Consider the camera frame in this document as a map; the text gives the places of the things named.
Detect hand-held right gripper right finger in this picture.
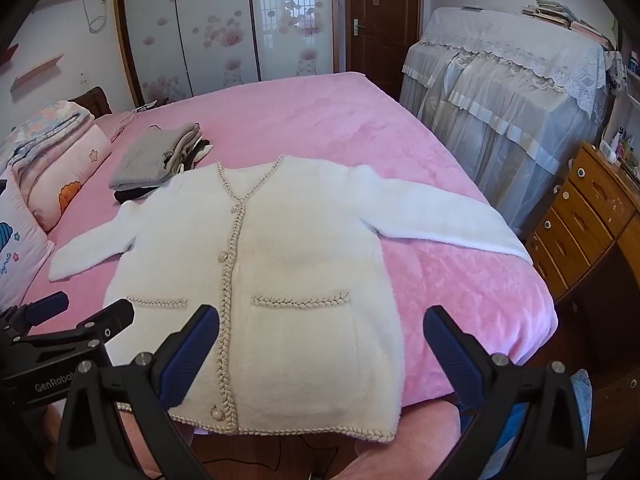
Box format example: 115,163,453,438
423,305,588,480

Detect white fuzzy cardigan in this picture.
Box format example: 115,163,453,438
48,155,533,443

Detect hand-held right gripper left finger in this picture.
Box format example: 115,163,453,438
54,304,221,480

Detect pastel floral folded quilt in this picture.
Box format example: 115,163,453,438
0,100,96,173

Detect black floor cable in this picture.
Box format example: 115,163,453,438
220,437,351,480

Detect black and white garment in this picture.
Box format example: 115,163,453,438
187,136,216,170

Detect grey blue cloth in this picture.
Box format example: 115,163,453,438
567,369,593,441

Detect floral sliding door wardrobe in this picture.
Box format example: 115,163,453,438
112,0,346,111

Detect dark wooden headboard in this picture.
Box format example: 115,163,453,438
67,86,113,117

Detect stack of books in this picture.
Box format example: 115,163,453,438
520,0,613,43

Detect beige folded garment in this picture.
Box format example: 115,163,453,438
162,130,206,176

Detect cluster of small bottles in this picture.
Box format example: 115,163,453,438
597,125,640,186

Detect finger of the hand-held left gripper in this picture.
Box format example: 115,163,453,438
15,299,136,357
0,291,70,335

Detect wooden drawer cabinet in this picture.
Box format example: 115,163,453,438
525,142,640,306

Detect pink plush blanket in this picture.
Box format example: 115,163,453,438
20,71,558,411

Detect brown wooden door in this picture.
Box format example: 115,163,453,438
345,0,433,106

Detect person's pink pants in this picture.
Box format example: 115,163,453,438
45,400,463,480

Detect pink wall shelf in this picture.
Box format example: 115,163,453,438
10,52,65,93

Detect white wall cable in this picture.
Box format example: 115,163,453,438
82,0,108,33

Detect white embroidered pillow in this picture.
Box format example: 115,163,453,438
0,167,56,311

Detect black folded garment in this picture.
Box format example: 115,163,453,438
114,186,163,206

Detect pink cartoon pillow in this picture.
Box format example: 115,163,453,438
12,122,113,233

